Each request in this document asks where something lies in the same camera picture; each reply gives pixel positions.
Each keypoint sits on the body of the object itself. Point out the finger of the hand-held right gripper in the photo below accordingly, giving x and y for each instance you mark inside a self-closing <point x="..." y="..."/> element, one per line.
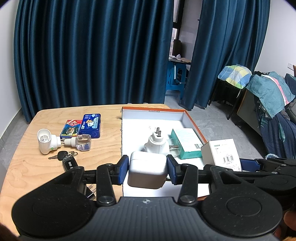
<point x="249" y="165"/>

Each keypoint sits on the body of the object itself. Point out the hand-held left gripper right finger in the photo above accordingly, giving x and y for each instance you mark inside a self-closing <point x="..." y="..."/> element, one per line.
<point x="172" y="170"/>

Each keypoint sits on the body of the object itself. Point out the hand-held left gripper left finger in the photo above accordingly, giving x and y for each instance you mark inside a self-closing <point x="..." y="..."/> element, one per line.
<point x="123" y="169"/>

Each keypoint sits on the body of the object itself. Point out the white charger block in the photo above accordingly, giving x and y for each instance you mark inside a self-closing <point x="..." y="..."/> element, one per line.
<point x="146" y="169"/>

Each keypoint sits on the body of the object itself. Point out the white barcode carton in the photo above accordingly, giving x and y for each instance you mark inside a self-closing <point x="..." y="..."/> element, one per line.
<point x="219" y="150"/>

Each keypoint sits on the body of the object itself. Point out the clear liquid bottle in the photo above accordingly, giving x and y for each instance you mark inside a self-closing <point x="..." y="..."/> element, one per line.
<point x="83" y="142"/>

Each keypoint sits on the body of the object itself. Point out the white cardboard box orange rim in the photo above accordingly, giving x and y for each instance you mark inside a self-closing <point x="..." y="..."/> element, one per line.
<point x="138" y="120"/>

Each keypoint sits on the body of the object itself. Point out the black key fob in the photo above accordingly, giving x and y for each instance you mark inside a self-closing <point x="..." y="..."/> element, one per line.
<point x="69" y="163"/>

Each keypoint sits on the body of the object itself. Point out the red blue playing card box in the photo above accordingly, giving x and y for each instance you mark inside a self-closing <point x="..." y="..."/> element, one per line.
<point x="70" y="129"/>

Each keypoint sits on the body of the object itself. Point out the white mosquito repellent heater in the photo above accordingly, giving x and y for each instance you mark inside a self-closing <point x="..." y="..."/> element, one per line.
<point x="45" y="143"/>

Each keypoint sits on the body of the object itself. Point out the white plug adapter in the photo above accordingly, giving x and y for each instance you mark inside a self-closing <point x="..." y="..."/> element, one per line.
<point x="157" y="143"/>

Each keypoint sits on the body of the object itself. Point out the teal carton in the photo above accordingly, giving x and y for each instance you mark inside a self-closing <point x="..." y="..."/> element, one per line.
<point x="185" y="141"/>

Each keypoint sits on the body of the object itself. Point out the dark blue blanket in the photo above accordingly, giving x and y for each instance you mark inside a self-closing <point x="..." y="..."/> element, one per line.
<point x="279" y="134"/>

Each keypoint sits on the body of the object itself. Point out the grey sofa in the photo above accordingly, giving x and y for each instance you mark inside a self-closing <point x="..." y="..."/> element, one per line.
<point x="248" y="111"/>

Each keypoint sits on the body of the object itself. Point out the blue tin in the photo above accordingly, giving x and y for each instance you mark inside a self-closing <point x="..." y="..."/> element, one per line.
<point x="91" y="125"/>

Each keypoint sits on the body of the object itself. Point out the black headed key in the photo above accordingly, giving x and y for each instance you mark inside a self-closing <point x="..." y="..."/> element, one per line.
<point x="61" y="155"/>

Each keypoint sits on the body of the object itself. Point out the teal cloth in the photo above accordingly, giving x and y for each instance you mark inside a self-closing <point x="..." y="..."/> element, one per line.
<point x="268" y="90"/>

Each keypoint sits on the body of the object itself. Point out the checked blue yellow cloth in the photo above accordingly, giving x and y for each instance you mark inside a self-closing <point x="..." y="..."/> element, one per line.
<point x="234" y="75"/>

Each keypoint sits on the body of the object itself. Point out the blue plastic stool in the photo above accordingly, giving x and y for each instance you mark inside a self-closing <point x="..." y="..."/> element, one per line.
<point x="175" y="76"/>

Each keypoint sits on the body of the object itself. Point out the back room desk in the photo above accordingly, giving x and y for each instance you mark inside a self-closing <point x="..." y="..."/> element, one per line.
<point x="180" y="60"/>

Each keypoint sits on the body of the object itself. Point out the wide dark blue curtain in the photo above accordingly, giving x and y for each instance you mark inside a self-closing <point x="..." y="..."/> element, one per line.
<point x="92" y="53"/>

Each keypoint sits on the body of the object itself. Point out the narrow dark blue curtain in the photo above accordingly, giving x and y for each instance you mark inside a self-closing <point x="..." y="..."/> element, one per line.
<point x="222" y="46"/>

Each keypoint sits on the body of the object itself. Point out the window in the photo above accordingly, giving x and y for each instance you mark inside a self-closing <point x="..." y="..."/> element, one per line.
<point x="175" y="14"/>

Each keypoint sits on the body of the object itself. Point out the black chair frame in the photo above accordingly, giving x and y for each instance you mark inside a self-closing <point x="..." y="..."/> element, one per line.
<point x="222" y="95"/>

